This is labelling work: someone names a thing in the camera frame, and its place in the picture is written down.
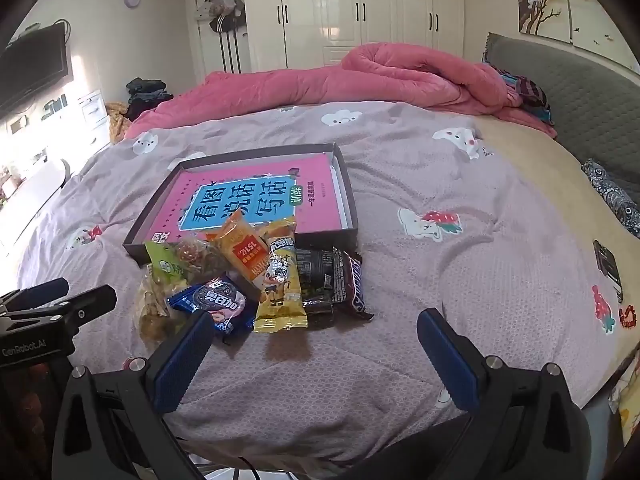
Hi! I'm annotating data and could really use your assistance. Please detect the pink book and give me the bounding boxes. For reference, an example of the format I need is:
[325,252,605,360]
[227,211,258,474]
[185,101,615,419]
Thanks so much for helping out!
[145,154,346,241]

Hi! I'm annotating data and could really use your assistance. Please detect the striped multicolour cloth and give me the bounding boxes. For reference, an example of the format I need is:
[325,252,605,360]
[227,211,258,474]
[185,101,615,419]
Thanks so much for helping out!
[492,65,556,126]

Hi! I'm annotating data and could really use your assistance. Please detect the clear candy bag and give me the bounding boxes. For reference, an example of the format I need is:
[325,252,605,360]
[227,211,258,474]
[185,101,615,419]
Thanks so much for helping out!
[172,237,228,286]

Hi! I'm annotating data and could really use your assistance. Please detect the black phone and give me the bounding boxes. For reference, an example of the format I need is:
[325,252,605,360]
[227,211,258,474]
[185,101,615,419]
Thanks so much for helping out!
[592,240,625,303]

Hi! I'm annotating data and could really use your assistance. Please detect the black patterned cloth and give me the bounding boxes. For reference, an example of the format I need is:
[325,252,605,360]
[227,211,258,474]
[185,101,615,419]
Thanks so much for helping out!
[581,159,640,238]

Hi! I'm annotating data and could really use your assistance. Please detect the grey padded headboard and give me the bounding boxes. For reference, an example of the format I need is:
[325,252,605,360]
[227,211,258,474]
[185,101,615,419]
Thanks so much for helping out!
[482,32,640,201]

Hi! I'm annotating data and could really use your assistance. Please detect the grey shallow cardboard box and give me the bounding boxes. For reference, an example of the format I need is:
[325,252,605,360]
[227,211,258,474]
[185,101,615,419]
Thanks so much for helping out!
[122,142,361,266]

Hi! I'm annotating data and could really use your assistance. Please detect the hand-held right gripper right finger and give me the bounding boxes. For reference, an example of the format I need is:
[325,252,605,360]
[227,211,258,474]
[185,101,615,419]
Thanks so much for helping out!
[417,307,593,480]

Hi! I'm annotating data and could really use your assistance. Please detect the yellow patterned cloth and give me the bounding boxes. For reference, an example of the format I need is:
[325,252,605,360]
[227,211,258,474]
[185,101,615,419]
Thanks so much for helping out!
[607,355,640,448]

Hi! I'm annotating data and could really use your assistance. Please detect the black green-pea packet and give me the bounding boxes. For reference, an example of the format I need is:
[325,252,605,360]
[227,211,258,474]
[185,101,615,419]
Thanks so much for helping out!
[295,247,336,311]

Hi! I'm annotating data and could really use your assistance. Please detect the blue cookie packet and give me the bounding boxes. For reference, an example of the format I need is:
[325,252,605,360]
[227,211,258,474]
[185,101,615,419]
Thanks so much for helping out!
[166,277,256,336]

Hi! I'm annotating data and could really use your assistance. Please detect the black television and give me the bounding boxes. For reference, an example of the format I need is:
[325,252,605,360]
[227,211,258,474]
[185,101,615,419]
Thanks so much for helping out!
[0,22,71,111]

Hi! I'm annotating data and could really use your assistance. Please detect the tan bed sheet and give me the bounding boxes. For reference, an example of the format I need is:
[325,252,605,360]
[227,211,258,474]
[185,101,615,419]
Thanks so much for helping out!
[472,115,640,361]

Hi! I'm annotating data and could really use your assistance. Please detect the brown chocolate bar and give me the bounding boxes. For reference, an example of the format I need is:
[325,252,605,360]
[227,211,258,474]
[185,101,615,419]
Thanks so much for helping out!
[332,249,375,322]

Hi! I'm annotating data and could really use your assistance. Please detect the lilac printed bed sheet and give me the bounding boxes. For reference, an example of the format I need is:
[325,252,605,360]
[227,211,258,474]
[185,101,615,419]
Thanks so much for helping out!
[15,100,640,466]

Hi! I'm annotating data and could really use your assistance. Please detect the yellow cartoon snack packet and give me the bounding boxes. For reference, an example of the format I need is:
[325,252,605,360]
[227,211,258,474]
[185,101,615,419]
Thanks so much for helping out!
[253,217,308,333]

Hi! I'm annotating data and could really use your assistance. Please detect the white drawer cabinet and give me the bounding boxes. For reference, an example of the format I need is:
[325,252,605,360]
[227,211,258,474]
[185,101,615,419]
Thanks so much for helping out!
[77,89,111,126]

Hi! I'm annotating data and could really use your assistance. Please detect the clear green pastry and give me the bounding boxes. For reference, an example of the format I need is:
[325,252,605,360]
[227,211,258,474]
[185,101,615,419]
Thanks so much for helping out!
[137,307,175,343]

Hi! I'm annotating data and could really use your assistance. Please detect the orange cracker packet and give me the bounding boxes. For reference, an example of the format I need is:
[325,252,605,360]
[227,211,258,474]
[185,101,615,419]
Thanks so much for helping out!
[205,210,273,303]

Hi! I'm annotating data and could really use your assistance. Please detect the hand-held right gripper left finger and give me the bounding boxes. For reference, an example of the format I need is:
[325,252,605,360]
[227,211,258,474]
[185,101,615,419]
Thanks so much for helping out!
[52,310,215,480]

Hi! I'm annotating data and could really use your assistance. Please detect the white door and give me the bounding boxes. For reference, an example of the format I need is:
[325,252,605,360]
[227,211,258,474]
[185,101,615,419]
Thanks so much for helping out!
[182,0,251,86]

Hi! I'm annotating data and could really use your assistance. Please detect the hanging clothes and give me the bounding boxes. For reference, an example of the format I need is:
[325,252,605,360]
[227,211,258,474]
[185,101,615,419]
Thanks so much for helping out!
[202,0,246,33]

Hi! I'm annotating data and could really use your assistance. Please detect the dark clothes pile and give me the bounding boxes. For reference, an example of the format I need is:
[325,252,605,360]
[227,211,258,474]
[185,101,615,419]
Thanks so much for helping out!
[125,77,173,121]

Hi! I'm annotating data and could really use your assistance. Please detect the floral wall painting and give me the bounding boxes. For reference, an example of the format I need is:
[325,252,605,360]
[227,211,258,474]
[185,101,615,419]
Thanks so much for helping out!
[512,0,640,73]

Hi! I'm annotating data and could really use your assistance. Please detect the tan plush cloth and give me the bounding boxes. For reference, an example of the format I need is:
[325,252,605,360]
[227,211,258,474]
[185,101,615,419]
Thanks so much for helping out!
[105,102,133,143]

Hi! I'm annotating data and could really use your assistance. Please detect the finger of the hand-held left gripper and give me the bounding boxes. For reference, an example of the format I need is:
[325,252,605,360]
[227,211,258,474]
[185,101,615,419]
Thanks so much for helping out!
[0,277,70,313]
[50,286,118,331]

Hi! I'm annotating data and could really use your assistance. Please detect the pink quilt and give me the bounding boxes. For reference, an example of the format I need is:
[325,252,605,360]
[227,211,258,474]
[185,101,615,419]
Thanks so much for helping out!
[122,42,558,141]

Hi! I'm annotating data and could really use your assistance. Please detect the white wardrobe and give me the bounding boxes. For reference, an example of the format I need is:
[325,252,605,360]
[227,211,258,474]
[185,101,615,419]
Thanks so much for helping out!
[242,0,466,73]

